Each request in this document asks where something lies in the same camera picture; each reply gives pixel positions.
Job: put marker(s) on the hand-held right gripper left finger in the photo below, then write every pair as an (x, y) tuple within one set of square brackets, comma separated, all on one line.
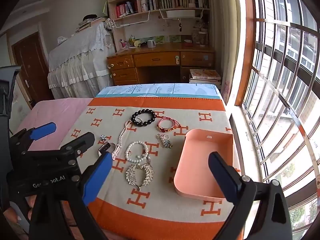
[(98, 177)]

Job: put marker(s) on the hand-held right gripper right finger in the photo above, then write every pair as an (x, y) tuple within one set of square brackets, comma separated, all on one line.
[(225, 177)]

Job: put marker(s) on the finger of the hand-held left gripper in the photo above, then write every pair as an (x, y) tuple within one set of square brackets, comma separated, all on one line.
[(43, 130), (82, 141)]

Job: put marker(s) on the pink plastic tray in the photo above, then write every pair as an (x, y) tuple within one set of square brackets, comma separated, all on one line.
[(200, 160)]

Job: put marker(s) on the pink white smart watch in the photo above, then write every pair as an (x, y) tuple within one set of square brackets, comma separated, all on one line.
[(113, 150)]

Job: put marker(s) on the rhinestone hair comb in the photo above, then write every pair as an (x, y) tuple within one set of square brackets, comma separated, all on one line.
[(132, 173)]

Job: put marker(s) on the person's left hand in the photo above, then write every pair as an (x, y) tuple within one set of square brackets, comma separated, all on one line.
[(10, 217)]

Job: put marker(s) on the pink bed sheet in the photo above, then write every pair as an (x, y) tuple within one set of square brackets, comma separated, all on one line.
[(50, 110)]

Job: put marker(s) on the orange patterned blanket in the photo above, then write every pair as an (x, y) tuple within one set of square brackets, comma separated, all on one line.
[(107, 122)]

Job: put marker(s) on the pale blue butterfly brooch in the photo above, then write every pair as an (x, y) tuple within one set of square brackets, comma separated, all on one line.
[(172, 143)]

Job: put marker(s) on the brown wooden door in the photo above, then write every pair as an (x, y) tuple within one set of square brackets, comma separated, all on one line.
[(30, 62)]

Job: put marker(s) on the white lace cover cloth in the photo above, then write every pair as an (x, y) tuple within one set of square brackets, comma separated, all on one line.
[(75, 62)]

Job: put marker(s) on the blue printed bed sheet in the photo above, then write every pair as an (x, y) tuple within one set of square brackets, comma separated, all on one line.
[(150, 90)]

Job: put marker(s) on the small white object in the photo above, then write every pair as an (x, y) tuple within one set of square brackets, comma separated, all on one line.
[(61, 40)]

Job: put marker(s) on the stack of magazines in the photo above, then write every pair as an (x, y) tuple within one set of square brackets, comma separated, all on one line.
[(205, 73)]

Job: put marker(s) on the pink pen holder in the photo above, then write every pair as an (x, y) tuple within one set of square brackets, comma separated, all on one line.
[(123, 43)]

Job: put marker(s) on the wooden desk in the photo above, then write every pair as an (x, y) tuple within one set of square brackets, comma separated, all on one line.
[(155, 58)]

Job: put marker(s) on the yellow desk toy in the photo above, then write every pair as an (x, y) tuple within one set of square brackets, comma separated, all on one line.
[(134, 42)]

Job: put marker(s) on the pile of books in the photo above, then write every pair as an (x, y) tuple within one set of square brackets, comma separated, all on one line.
[(87, 24)]

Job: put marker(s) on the white mug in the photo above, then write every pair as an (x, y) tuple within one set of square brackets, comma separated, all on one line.
[(150, 43)]

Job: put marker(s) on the pale green drawer hanger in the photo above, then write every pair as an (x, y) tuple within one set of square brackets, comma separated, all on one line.
[(177, 60)]

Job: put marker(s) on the cream curtain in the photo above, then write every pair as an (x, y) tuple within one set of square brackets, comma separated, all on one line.
[(222, 42)]

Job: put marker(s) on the window with metal bars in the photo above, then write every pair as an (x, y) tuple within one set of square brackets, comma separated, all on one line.
[(247, 42)]

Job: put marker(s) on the row of red books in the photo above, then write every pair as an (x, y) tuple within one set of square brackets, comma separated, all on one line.
[(122, 10)]

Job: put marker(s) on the glass jar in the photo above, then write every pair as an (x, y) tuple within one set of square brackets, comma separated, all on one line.
[(202, 39), (195, 36)]

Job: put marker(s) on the white plastic basket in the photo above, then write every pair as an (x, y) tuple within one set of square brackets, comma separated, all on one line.
[(180, 13)]

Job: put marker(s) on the row of mixed books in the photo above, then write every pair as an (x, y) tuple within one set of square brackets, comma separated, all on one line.
[(180, 1)]

